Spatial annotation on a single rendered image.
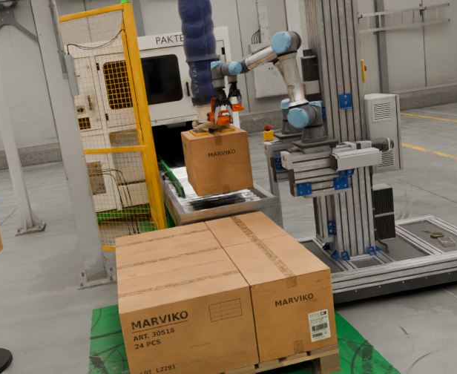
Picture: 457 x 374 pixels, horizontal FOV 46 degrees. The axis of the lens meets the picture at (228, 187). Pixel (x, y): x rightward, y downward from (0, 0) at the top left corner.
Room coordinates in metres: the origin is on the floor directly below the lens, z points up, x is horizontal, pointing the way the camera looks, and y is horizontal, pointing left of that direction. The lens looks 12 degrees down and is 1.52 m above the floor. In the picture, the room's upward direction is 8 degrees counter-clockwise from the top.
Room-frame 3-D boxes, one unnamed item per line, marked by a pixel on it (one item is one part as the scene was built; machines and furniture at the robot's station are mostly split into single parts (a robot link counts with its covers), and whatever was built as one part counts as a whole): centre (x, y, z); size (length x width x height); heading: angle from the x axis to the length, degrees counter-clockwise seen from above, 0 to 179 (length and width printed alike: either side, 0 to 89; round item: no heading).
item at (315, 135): (3.13, -0.54, 1.09); 0.15 x 0.15 x 0.10
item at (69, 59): (4.12, 1.05, 1.62); 0.20 x 0.05 x 0.30; 11
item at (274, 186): (4.22, -0.37, 0.50); 0.07 x 0.07 x 1.00; 11
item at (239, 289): (2.86, 0.18, 0.34); 1.20 x 1.00 x 0.40; 11
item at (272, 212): (3.56, 0.01, 0.48); 0.70 x 0.03 x 0.15; 101
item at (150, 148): (4.41, 0.91, 1.05); 0.87 x 0.10 x 2.10; 63
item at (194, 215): (3.56, 0.01, 0.58); 0.70 x 0.03 x 0.06; 101
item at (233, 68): (3.29, -0.12, 1.52); 0.11 x 0.11 x 0.08; 55
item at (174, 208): (4.65, 0.55, 0.50); 2.31 x 0.05 x 0.19; 11
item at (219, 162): (3.90, 0.07, 0.89); 0.60 x 0.40 x 0.40; 9
